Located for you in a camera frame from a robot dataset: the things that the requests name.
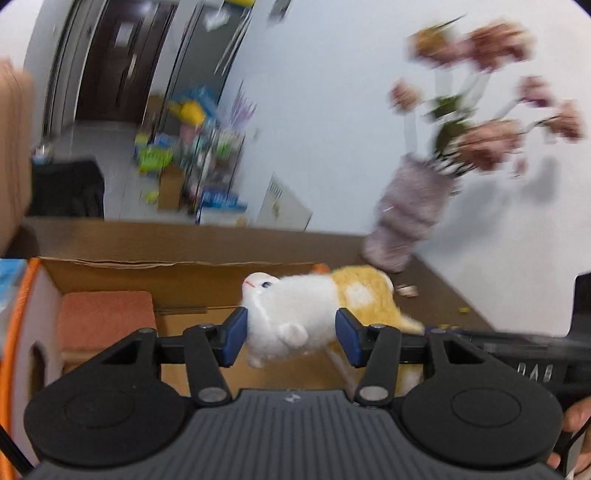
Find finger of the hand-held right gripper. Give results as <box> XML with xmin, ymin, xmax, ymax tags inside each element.
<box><xmin>455</xmin><ymin>328</ymin><xmax>502</xmax><ymax>355</ymax></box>

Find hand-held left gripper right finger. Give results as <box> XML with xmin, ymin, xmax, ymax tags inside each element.
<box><xmin>335</xmin><ymin>308</ymin><xmax>502</xmax><ymax>407</ymax></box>

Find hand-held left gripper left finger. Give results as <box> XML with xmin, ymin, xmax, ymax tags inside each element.
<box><xmin>88</xmin><ymin>307</ymin><xmax>250</xmax><ymax>407</ymax></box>

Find white and yellow plush toy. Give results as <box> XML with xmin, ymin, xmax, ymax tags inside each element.
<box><xmin>241</xmin><ymin>265</ymin><xmax>424</xmax><ymax>368</ymax></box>

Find orange cardboard box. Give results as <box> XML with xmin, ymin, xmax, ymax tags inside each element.
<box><xmin>0</xmin><ymin>218</ymin><xmax>423</xmax><ymax>478</ymax></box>

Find orange-brown soft block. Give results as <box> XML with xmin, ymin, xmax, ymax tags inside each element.
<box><xmin>56</xmin><ymin>291</ymin><xmax>158</xmax><ymax>365</ymax></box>

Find person's right hand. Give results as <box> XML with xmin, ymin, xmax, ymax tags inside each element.
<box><xmin>546</xmin><ymin>401</ymin><xmax>591</xmax><ymax>476</ymax></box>

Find ribbed pink vase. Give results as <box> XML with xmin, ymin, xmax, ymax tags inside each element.
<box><xmin>362</xmin><ymin>154</ymin><xmax>462</xmax><ymax>273</ymax></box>

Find pile of colourful toys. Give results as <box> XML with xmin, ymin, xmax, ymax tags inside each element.
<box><xmin>133</xmin><ymin>85</ymin><xmax>252</xmax><ymax>219</ymax></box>

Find dried pink roses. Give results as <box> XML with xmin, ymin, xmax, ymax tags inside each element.
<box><xmin>388</xmin><ymin>16</ymin><xmax>585</xmax><ymax>178</ymax></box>

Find peach ribbed suitcase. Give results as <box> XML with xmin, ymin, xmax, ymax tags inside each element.
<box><xmin>0</xmin><ymin>59</ymin><xmax>37</xmax><ymax>256</ymax></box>

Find grey refrigerator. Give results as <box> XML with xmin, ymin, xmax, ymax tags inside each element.
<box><xmin>168</xmin><ymin>0</ymin><xmax>252</xmax><ymax>104</ymax></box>

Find dark brown door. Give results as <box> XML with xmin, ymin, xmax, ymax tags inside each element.
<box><xmin>75</xmin><ymin>0</ymin><xmax>180</xmax><ymax>126</ymax></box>

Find white vented wall panel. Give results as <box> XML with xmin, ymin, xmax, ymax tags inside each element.
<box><xmin>255</xmin><ymin>172</ymin><xmax>314</xmax><ymax>232</ymax></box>

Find black cable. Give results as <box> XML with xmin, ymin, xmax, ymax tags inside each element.
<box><xmin>0</xmin><ymin>422</ymin><xmax>35</xmax><ymax>478</ymax></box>

